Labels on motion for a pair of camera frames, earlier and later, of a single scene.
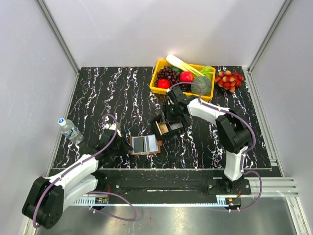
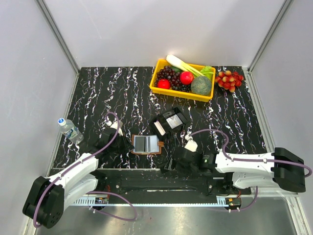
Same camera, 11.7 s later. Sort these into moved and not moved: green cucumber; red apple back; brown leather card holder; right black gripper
Moved: right black gripper
Not moved: green cucumber; brown leather card holder; red apple back
